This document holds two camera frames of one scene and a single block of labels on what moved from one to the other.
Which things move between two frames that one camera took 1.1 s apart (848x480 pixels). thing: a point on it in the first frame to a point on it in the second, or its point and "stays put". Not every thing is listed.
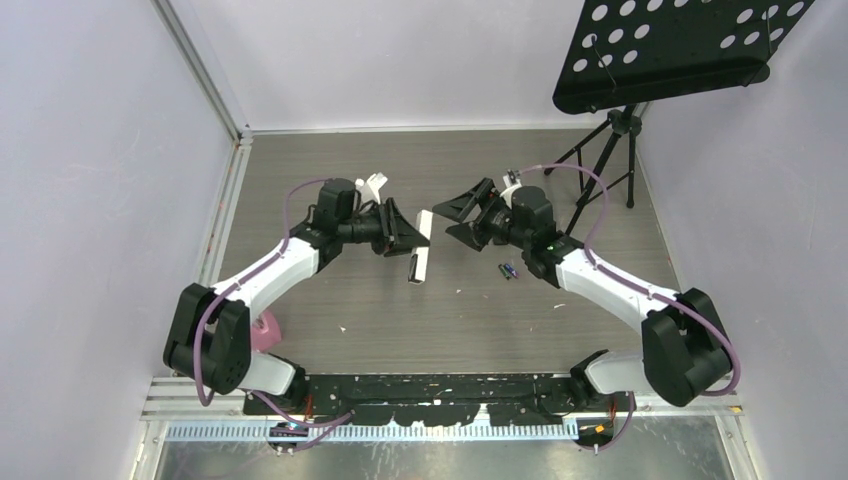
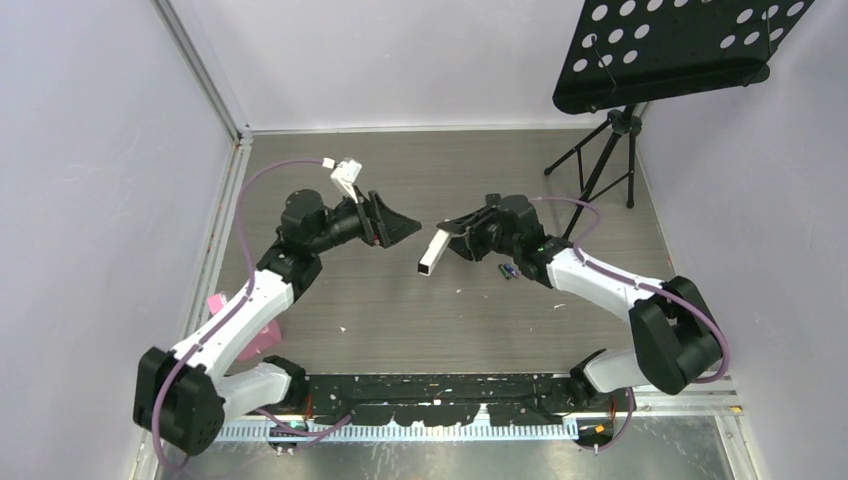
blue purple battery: (510, 269) stays put
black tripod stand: (626, 121) stays put
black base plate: (443, 400) stays put
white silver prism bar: (419, 258) to (434, 252)
